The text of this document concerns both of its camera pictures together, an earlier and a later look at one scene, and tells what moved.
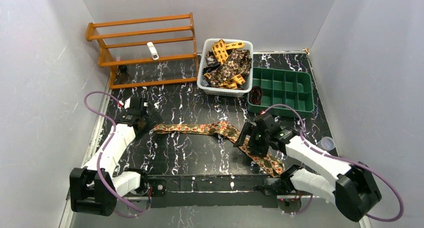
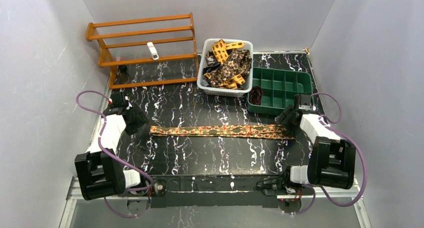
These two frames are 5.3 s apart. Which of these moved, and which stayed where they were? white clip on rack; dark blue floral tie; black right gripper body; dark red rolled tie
Moved: black right gripper body
Stayed: dark blue floral tie; dark red rolled tie; white clip on rack
